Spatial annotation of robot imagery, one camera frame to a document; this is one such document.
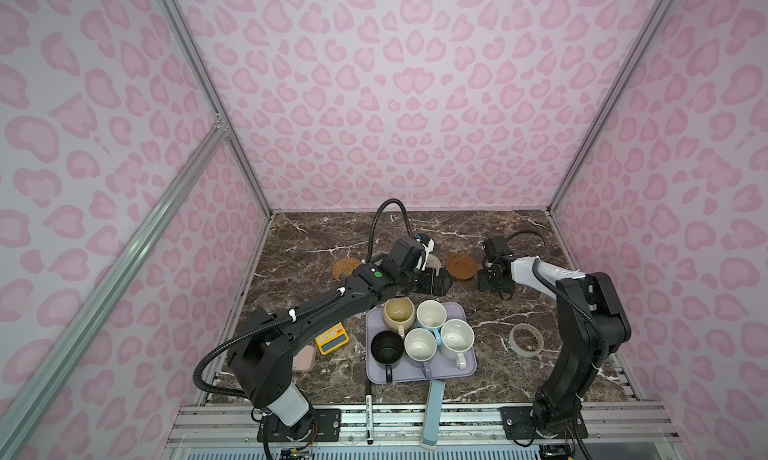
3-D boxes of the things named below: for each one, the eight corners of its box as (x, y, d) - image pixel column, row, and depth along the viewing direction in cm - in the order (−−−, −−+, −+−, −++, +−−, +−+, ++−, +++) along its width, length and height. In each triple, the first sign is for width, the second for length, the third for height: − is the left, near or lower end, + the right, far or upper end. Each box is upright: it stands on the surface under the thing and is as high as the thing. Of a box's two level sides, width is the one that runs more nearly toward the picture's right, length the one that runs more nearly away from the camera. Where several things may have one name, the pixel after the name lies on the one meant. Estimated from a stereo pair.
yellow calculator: (323, 357, 86) (322, 355, 84) (314, 340, 89) (313, 337, 88) (351, 340, 89) (350, 337, 88) (341, 323, 92) (340, 321, 91)
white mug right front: (441, 374, 82) (445, 364, 75) (437, 331, 90) (440, 318, 83) (472, 374, 82) (479, 364, 75) (465, 331, 90) (471, 318, 83)
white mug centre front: (405, 378, 81) (405, 370, 75) (404, 338, 88) (404, 328, 82) (437, 378, 81) (439, 370, 75) (433, 338, 88) (436, 328, 82)
